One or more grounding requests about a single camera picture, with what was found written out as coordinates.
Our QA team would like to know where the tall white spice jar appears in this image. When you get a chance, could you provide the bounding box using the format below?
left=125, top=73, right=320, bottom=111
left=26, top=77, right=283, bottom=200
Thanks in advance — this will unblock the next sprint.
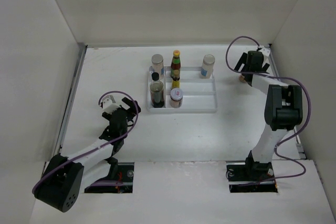
left=200, top=54, right=215, bottom=79

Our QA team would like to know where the glass bottle black cap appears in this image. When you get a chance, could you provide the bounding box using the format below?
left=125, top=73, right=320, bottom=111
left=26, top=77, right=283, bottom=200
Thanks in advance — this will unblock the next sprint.
left=150, top=72, right=165, bottom=108

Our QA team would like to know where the brown jar white lid front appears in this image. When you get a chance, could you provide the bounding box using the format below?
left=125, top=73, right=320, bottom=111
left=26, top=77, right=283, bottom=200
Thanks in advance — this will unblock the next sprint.
left=170, top=88, right=183, bottom=108

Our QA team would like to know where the small yellow label bottle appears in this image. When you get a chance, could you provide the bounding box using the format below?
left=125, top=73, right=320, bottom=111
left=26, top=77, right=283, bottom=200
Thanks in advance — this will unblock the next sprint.
left=171, top=69, right=180, bottom=89

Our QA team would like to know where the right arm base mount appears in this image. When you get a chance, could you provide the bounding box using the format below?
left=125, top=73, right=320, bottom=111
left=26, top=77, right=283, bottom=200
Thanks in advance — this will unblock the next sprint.
left=226, top=162, right=278, bottom=193

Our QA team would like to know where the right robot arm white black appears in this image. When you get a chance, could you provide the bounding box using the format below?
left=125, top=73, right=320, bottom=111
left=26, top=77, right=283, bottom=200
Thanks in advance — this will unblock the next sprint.
left=227, top=51, right=303, bottom=183

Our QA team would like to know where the white divided organizer tray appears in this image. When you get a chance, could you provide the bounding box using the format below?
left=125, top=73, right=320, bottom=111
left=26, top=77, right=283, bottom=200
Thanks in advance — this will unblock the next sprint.
left=146, top=66, right=218, bottom=114

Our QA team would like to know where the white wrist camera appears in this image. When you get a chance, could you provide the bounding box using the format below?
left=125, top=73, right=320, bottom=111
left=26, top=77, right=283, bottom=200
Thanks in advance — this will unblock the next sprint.
left=257, top=46, right=271, bottom=57
left=101, top=96, right=119, bottom=114

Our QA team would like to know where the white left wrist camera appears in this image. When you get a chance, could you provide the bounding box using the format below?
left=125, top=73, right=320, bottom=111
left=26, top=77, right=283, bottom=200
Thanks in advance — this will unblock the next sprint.
left=101, top=96, right=119, bottom=114

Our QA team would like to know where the brown jar white lid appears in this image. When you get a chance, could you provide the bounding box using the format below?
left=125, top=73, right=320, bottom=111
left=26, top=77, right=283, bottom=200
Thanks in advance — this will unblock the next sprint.
left=170, top=88, right=183, bottom=108
left=239, top=75, right=246, bottom=83

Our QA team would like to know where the white powder jar silver lid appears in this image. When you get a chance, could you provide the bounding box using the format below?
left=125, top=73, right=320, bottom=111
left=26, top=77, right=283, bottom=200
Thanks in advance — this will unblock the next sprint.
left=151, top=54, right=165, bottom=80

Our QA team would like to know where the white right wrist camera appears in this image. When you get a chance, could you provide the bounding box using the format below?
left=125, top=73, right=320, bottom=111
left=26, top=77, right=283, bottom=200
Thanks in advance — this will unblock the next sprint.
left=257, top=46, right=271, bottom=57

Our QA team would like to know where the yellow cap sauce bottle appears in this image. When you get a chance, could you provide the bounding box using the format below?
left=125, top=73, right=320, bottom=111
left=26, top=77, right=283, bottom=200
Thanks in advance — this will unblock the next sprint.
left=171, top=50, right=181, bottom=78

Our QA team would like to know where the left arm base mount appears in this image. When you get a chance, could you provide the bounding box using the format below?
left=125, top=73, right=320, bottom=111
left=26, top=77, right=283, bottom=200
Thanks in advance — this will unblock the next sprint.
left=84, top=163, right=134, bottom=194

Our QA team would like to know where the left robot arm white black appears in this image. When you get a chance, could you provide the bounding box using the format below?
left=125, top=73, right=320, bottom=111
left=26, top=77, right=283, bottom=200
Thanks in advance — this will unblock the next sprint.
left=32, top=95, right=141, bottom=212

